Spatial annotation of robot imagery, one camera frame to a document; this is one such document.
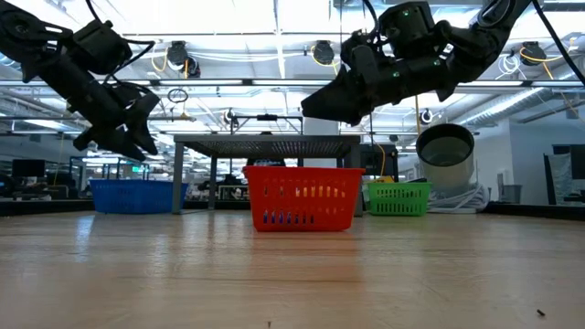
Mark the silver ventilation duct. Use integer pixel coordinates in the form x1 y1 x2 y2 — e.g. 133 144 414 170
0 45 81 95
456 68 585 129

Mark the blue plastic basket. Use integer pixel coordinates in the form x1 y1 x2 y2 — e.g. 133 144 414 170
89 178 190 216

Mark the overhead light bar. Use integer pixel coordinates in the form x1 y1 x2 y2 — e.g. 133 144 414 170
0 78 585 88

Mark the red plastic basket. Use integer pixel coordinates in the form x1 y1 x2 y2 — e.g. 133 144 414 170
241 164 367 232

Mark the green plastic basket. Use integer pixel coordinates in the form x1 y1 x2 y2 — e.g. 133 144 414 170
365 181 433 217

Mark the grey waste bin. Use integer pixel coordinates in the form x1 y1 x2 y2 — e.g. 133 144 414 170
501 184 523 205

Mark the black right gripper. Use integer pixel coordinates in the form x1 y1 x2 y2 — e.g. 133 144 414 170
300 29 458 127

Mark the white coiled cable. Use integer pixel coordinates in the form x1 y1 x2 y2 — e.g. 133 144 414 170
427 181 491 214

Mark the grey perforated metal shelf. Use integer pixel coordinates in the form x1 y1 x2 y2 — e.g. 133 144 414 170
172 133 363 217

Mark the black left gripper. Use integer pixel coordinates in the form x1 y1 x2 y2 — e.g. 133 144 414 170
72 81 162 163

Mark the black ceiling cable reel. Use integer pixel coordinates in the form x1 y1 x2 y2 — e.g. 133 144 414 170
165 39 202 79
518 40 549 68
310 39 339 66

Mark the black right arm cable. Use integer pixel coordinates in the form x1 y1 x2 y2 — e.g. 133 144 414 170
531 0 585 87

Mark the black camera gantry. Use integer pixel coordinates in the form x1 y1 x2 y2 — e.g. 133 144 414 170
230 113 305 137

